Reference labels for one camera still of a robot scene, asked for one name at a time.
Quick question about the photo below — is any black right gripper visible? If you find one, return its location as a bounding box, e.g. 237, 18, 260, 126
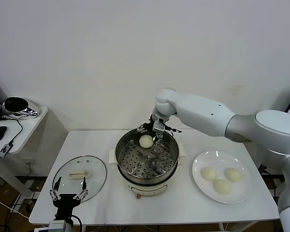
136, 115, 163, 144

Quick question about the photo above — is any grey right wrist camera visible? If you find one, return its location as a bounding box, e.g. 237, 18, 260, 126
152, 120, 165, 133

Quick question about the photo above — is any white round plate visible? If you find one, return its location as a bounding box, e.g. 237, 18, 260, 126
192, 151, 253, 204

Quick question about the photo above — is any round glass pot lid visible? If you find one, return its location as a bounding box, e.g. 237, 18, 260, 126
52, 155, 108, 202

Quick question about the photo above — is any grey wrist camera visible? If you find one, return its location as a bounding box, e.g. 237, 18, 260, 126
47, 220, 66, 232
152, 120, 165, 133

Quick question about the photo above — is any white steamed baozi bun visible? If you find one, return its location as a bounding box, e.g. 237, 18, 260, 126
224, 167, 242, 182
212, 179, 232, 196
200, 166, 218, 181
138, 134, 153, 149

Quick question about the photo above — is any stainless steel steamer basket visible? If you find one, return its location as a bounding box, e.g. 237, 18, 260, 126
115, 127, 180, 181

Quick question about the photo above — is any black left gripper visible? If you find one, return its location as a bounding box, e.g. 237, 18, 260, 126
49, 176, 89, 221

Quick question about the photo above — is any white wall socket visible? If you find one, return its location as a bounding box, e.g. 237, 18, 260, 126
22, 157, 37, 167

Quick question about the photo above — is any chrome and black helmet device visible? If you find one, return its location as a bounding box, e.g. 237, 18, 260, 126
1, 96, 41, 119

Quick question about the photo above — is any white electric cooker base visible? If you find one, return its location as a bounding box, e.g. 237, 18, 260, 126
108, 142, 187, 200

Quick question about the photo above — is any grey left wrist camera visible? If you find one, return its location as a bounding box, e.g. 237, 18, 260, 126
47, 220, 66, 232

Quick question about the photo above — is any white floor cable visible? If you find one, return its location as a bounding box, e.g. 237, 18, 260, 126
0, 196, 31, 220

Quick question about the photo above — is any thin black desk cable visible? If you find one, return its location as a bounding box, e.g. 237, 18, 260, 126
1, 115, 25, 145

